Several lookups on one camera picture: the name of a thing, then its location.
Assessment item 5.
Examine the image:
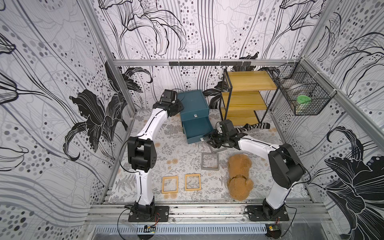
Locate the wooden black-framed shelf rack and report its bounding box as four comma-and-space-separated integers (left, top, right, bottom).
219, 67, 279, 126

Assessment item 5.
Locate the brown teddy bear plush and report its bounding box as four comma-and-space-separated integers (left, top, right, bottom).
227, 154, 254, 201

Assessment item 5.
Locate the black wall hook bar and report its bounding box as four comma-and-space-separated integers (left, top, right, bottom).
169, 61, 251, 67

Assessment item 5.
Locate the grey square brooch box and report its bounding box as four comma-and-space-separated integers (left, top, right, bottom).
208, 145, 228, 154
201, 153, 220, 171

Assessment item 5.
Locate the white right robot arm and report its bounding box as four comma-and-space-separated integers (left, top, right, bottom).
204, 120, 306, 222

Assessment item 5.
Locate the green lidded cup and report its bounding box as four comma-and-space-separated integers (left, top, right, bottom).
296, 95, 312, 113

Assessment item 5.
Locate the black white striped sock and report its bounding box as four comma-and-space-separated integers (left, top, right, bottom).
235, 123, 271, 133

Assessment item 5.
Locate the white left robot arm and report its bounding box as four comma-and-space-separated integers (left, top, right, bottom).
127, 100, 184, 219

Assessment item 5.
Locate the black wire wall basket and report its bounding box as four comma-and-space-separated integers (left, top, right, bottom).
275, 63, 336, 116

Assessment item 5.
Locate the yellow square brooch box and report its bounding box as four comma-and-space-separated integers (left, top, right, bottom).
185, 174, 202, 191
162, 176, 179, 194

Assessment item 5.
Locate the teal yellow drawer cabinet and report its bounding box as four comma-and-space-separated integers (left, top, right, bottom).
178, 90, 213, 144

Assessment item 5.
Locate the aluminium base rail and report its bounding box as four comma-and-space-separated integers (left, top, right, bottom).
86, 201, 332, 224

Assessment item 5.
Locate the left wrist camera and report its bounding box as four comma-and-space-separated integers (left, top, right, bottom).
161, 90, 178, 103

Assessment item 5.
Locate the white bowl in basket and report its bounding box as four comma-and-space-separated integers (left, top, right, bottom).
287, 84, 307, 96

